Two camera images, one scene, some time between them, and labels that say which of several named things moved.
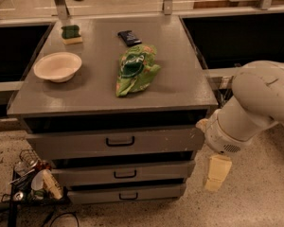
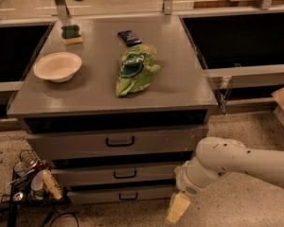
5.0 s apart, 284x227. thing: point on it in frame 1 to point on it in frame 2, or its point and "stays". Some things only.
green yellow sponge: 71,34 stays
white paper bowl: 58,66 stays
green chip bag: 137,66 stays
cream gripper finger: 219,168 to 179,206
